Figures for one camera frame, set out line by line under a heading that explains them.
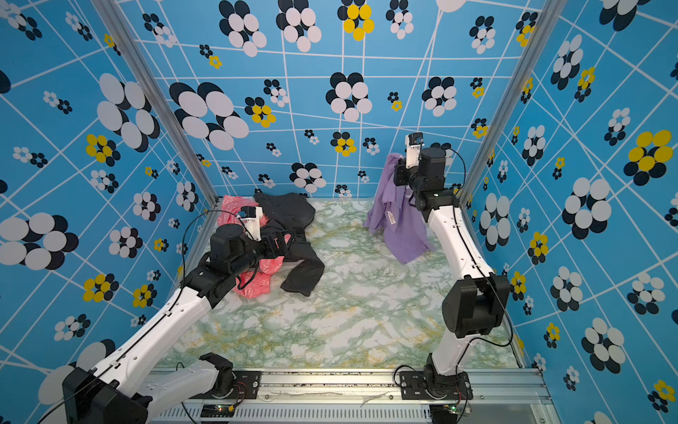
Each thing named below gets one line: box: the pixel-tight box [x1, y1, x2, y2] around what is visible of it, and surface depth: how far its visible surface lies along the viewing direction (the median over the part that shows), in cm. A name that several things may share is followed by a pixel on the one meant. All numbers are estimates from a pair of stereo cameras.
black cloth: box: [254, 191, 325, 297], surface depth 99 cm
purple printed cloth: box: [362, 152, 436, 265], surface depth 96 cm
